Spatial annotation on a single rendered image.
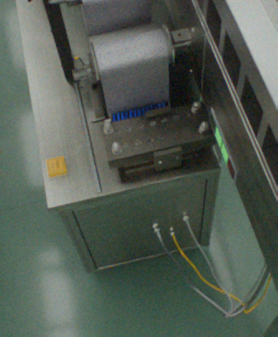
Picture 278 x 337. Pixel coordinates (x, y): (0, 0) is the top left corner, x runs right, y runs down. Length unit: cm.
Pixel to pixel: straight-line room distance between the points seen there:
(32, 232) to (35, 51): 104
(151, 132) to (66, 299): 118
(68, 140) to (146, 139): 35
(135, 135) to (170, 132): 13
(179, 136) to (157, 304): 109
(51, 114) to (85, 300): 104
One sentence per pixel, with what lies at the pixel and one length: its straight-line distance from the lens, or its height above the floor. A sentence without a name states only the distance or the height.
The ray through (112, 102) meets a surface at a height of 110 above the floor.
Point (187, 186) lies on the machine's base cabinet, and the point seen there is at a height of 80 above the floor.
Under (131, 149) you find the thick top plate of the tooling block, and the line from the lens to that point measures 178.
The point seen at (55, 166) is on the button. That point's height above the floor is 92.
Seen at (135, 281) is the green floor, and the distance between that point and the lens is 266.
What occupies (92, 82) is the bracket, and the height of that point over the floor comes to 114.
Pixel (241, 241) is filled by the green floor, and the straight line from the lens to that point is 275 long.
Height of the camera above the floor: 254
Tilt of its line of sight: 59 degrees down
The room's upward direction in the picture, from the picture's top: 12 degrees counter-clockwise
